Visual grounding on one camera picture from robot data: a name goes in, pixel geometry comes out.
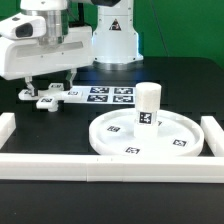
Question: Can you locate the white marker sheet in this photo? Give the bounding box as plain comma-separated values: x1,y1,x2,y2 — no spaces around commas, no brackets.
63,86,135,105

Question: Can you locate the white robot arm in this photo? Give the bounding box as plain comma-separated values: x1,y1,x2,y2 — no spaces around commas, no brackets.
0,0,143,96

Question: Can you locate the white front fence bar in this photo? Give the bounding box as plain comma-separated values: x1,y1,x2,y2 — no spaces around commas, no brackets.
0,153,224,183

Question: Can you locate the white round table top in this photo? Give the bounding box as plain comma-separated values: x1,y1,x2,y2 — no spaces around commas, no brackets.
89,108,204,157

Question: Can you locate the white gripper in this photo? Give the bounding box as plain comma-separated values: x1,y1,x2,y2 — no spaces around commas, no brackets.
0,26,93,97

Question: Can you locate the white fence bar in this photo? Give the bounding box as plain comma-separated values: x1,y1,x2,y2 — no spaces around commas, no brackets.
0,153,224,183
0,113,16,149
200,116,224,157

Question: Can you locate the white cross-shaped table base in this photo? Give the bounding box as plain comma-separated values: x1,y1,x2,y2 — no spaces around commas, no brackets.
19,83,83,112

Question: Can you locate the white left fence bar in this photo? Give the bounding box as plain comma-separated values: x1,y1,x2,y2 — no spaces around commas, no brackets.
0,113,16,149

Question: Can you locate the black vertical cable connector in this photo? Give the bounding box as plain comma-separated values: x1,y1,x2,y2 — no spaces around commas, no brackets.
78,3,88,26

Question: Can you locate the white right fence bar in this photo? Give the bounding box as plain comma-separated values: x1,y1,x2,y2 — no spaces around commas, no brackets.
200,116,224,157

